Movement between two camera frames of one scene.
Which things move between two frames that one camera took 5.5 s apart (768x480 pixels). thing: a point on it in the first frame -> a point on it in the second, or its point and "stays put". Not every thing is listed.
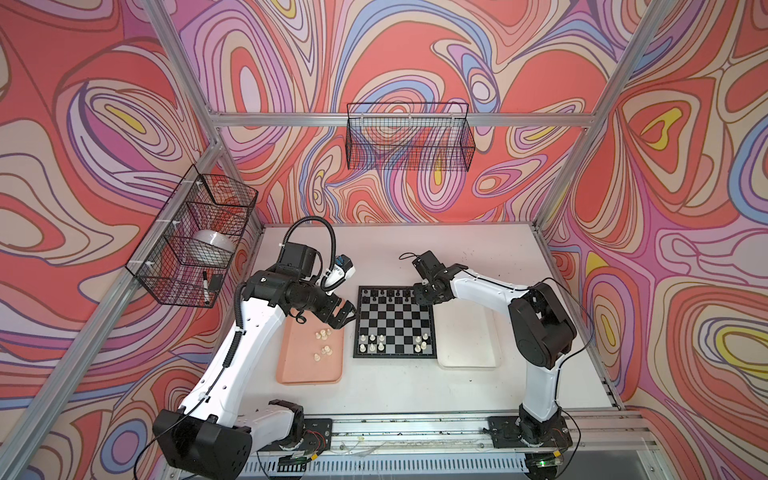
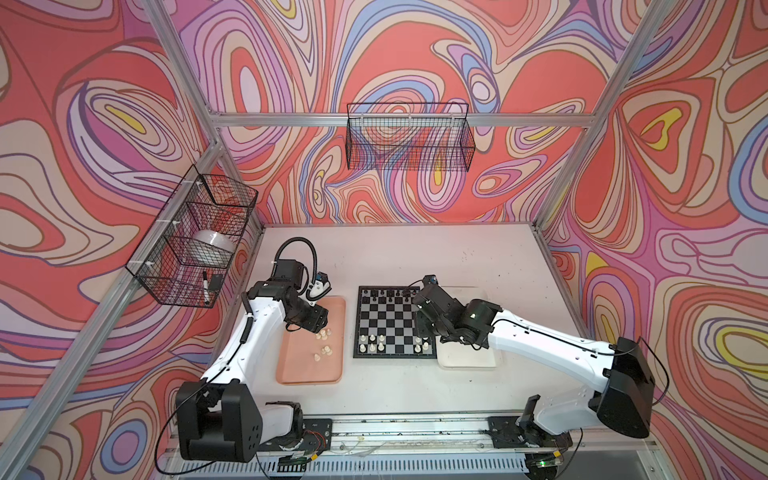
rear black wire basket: x=409 y=136 stays put
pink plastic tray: x=309 y=352 stays put
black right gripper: x=421 y=299 -> x=420 y=319
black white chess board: x=390 y=322 stays put
